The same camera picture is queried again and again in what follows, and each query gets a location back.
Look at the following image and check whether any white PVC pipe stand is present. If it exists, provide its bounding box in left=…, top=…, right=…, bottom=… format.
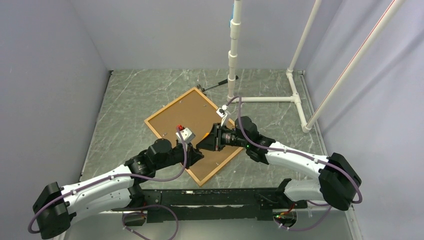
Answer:
left=226, top=0, right=323, bottom=134

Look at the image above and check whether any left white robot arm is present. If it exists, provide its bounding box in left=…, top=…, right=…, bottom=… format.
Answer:
left=28, top=138, right=204, bottom=240

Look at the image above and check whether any aluminium rail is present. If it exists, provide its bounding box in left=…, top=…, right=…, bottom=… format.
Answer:
left=60, top=205, right=355, bottom=240

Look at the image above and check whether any orange picture frame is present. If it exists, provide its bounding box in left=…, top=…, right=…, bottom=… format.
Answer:
left=144, top=87, right=242, bottom=187

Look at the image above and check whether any black handled hammer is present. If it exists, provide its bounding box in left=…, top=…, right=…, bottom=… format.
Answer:
left=196, top=78, right=229, bottom=93

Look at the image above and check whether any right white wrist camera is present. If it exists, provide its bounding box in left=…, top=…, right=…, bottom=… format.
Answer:
left=216, top=104, right=231, bottom=127

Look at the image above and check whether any white diagonal pole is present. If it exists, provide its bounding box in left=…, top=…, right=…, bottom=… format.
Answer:
left=302, top=0, right=405, bottom=133

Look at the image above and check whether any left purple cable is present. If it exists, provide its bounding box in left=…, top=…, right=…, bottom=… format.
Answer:
left=27, top=129, right=189, bottom=240

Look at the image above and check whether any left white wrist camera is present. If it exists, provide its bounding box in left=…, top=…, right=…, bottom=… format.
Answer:
left=175, top=125, right=196, bottom=144

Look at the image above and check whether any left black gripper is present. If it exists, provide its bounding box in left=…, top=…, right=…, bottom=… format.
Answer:
left=154, top=141, right=205, bottom=171

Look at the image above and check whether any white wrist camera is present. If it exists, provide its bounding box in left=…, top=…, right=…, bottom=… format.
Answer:
left=216, top=104, right=231, bottom=127
left=175, top=125, right=196, bottom=144

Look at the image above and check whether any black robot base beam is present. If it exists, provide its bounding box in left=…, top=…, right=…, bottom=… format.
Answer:
left=115, top=187, right=308, bottom=223

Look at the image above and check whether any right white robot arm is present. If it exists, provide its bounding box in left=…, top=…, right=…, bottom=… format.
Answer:
left=196, top=116, right=363, bottom=211

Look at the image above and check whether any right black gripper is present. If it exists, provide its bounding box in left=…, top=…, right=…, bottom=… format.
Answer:
left=196, top=123, right=249, bottom=152

